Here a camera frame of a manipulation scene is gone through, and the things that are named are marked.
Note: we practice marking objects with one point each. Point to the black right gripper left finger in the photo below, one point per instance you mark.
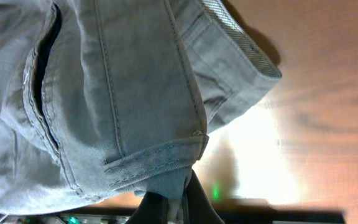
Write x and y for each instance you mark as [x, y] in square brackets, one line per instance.
[153, 209]

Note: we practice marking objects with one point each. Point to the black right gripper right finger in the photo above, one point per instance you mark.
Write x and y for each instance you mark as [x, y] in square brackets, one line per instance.
[198, 210]

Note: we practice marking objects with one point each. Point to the grey cargo shorts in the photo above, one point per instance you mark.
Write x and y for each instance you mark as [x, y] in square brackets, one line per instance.
[100, 98]

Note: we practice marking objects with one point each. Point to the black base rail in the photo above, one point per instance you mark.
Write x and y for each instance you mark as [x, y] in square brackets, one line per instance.
[239, 214]

